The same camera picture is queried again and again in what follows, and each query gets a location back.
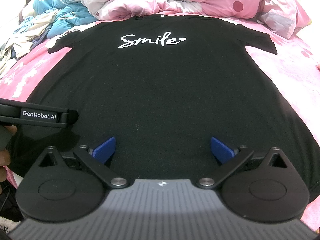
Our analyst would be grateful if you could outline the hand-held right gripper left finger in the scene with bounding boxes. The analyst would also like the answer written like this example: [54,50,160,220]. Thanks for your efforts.
[37,136,129,188]

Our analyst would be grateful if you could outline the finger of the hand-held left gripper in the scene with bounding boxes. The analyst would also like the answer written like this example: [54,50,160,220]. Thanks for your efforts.
[66,109,80,126]

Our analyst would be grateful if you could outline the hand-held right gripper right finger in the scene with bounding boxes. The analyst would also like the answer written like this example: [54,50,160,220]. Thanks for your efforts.
[196,136,288,188]

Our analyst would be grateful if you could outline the black printed T-shirt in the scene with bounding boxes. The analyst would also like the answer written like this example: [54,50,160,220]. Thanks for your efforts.
[10,15,320,200]

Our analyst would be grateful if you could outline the pile of beige and blue clothes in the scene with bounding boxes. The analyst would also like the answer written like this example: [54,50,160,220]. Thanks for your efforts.
[0,12,60,78]

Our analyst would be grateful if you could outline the person's left hand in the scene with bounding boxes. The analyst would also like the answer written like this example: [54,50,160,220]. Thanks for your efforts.
[0,126,18,178]

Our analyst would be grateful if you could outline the blue patterned quilt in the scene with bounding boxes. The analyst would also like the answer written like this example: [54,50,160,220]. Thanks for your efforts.
[32,0,98,40]

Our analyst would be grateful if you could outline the pink floral bed sheet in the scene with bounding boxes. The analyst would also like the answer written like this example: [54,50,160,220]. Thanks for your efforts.
[0,17,320,240]

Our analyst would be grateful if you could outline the pink and white comforter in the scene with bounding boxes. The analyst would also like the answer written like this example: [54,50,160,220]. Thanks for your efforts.
[60,0,313,39]

